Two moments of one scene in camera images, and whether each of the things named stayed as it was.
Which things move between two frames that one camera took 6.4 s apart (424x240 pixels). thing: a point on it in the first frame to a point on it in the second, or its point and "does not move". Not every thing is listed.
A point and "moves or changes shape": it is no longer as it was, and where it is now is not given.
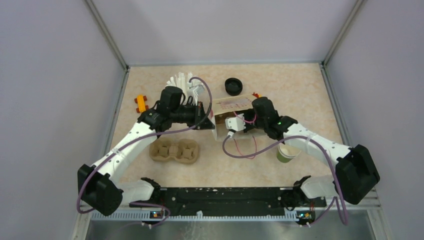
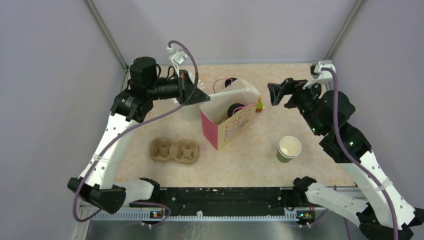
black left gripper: (200, 113) to (186, 85)
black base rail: (229, 200) does not move
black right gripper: (246, 113) to (287, 87)
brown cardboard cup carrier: (185, 151) does not move
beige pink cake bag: (223, 108) moves or changes shape
